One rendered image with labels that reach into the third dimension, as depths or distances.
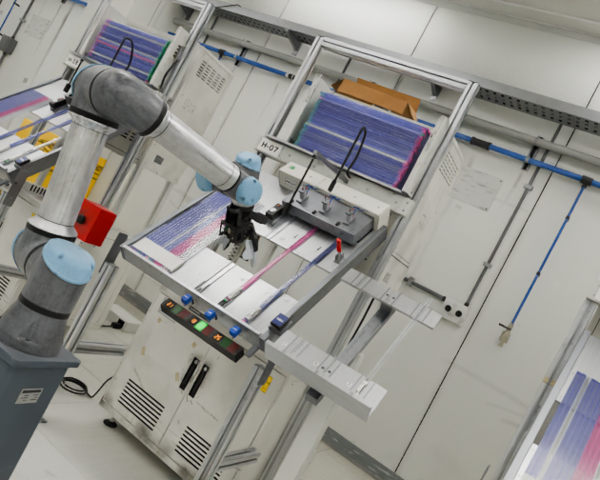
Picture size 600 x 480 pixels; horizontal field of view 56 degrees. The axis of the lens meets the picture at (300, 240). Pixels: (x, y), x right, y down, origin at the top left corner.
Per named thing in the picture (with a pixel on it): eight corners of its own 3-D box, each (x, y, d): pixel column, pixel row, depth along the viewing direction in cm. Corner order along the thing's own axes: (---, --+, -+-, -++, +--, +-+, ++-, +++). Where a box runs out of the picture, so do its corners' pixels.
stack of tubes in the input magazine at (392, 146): (395, 188, 216) (429, 126, 216) (291, 144, 240) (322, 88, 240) (404, 197, 227) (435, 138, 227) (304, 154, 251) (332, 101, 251)
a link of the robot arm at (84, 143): (16, 286, 129) (101, 58, 124) (1, 263, 139) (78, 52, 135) (68, 294, 137) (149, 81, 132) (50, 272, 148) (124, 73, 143)
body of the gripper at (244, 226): (217, 236, 175) (222, 202, 170) (236, 229, 182) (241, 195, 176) (235, 247, 172) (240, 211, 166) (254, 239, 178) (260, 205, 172)
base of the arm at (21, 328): (18, 356, 118) (41, 314, 118) (-23, 321, 124) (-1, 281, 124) (71, 357, 131) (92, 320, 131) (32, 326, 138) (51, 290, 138)
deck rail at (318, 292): (264, 352, 177) (264, 340, 173) (259, 350, 178) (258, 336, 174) (386, 239, 220) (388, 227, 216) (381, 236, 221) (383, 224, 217)
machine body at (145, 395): (210, 527, 201) (292, 371, 201) (90, 416, 234) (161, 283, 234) (290, 495, 258) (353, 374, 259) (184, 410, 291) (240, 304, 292)
